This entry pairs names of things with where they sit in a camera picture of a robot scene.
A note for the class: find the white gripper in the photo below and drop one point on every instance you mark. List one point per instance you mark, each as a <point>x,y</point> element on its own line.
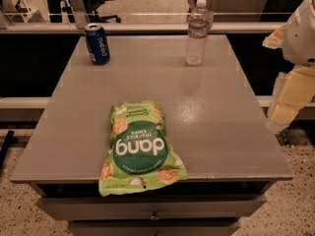
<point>300,38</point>

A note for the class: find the green rice chip bag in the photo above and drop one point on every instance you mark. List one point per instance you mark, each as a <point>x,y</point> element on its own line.
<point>140,157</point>

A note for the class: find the clear plastic water bottle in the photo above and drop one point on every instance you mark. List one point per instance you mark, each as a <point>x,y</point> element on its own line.
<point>199,23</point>

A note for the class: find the grey drawer cabinet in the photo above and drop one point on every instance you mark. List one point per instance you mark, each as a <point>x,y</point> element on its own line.
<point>213,121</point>

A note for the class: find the blue pepsi can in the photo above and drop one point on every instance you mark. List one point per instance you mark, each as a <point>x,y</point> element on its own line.
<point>97,43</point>

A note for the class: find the black office chair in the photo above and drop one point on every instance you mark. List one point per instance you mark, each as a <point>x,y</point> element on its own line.
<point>95,0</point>

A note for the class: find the round metal drawer knob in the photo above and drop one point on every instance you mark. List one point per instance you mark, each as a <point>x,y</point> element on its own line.
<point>154,217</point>

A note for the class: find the black bar on floor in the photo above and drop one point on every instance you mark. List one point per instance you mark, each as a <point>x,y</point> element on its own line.
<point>9,140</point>

